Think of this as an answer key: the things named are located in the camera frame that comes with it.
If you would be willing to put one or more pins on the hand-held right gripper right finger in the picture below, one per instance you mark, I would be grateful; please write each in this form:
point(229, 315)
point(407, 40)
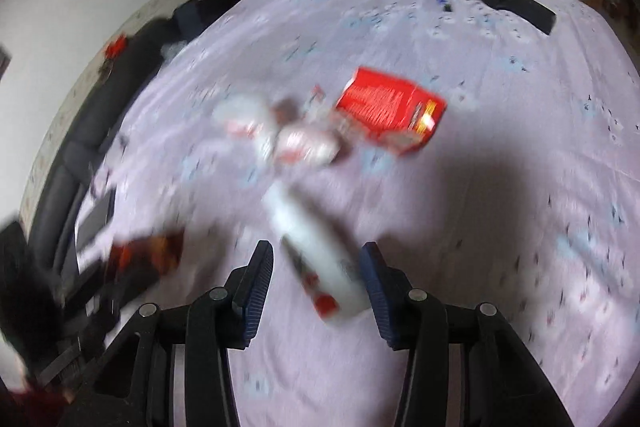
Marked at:
point(380, 292)

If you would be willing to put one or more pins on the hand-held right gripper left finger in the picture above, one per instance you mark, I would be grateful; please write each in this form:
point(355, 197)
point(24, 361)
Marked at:
point(255, 287)

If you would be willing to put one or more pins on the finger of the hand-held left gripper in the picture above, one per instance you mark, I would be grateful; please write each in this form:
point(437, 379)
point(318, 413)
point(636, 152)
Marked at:
point(92, 292)

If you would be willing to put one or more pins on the white barcode box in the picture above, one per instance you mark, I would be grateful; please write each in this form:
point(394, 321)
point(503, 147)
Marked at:
point(320, 252)

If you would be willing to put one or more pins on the purple floral bedsheet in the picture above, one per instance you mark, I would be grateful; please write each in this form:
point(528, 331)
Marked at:
point(450, 207)

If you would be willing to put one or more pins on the crumpled clear plastic bag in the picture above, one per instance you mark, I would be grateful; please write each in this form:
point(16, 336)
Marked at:
point(280, 132)

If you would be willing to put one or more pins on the black sofa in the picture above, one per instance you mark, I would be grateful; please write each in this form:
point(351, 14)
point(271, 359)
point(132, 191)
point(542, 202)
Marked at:
point(100, 107)

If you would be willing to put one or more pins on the red printed box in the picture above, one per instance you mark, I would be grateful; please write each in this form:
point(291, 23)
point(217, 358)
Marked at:
point(392, 107)

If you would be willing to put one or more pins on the dark blue bag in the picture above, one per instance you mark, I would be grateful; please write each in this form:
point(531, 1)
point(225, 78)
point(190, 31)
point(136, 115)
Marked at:
point(205, 12)

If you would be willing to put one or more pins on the black device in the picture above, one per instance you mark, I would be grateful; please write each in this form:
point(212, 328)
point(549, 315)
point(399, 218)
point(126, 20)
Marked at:
point(517, 2)

